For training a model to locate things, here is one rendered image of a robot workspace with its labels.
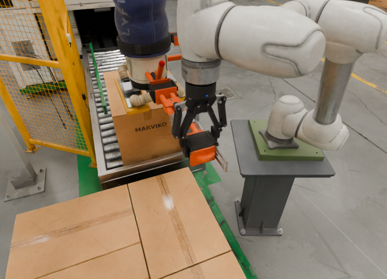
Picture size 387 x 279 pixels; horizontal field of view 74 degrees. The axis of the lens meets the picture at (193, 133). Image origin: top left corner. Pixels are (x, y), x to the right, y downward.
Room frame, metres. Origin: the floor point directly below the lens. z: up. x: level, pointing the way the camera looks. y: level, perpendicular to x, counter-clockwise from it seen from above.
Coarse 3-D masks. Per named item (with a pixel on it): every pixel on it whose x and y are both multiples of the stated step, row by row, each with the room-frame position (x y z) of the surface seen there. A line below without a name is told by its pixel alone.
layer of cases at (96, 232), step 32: (128, 192) 0.98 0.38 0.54; (160, 192) 0.98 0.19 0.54; (192, 192) 0.98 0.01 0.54; (32, 224) 0.76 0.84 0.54; (64, 224) 0.76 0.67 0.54; (96, 224) 0.76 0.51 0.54; (128, 224) 0.76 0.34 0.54; (160, 224) 0.76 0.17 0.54; (192, 224) 0.76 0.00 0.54; (32, 256) 0.60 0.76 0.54; (64, 256) 0.60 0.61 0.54; (96, 256) 0.60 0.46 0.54; (128, 256) 0.60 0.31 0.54; (160, 256) 0.60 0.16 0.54; (192, 256) 0.60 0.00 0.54; (224, 256) 0.60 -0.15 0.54
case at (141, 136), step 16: (112, 80) 1.60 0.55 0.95; (112, 96) 1.38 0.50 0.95; (112, 112) 1.21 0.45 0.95; (144, 112) 1.23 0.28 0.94; (160, 112) 1.26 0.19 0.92; (128, 128) 1.19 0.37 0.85; (144, 128) 1.22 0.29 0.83; (160, 128) 1.25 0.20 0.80; (128, 144) 1.18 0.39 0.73; (144, 144) 1.22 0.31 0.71; (160, 144) 1.25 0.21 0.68; (176, 144) 1.29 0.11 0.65; (128, 160) 1.18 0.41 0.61; (144, 160) 1.21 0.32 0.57
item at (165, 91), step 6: (168, 78) 0.92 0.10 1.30; (150, 84) 0.88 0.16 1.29; (156, 84) 0.90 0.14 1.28; (162, 84) 0.90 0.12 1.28; (168, 84) 0.90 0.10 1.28; (174, 84) 0.88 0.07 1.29; (150, 90) 0.86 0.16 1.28; (156, 90) 0.83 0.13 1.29; (162, 90) 0.83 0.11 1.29; (168, 90) 0.84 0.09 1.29; (174, 90) 0.85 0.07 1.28; (150, 96) 0.87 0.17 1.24; (156, 96) 0.82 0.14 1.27; (168, 96) 0.84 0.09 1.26; (156, 102) 0.83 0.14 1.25
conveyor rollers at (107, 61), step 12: (96, 60) 2.97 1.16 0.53; (108, 60) 2.94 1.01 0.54; (120, 60) 2.92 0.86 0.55; (96, 84) 2.36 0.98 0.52; (96, 96) 2.11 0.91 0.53; (108, 108) 1.89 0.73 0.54; (108, 120) 1.71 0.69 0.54; (108, 132) 1.54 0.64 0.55; (108, 144) 1.44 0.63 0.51; (108, 156) 1.28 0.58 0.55; (120, 156) 1.30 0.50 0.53; (108, 168) 1.18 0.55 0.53
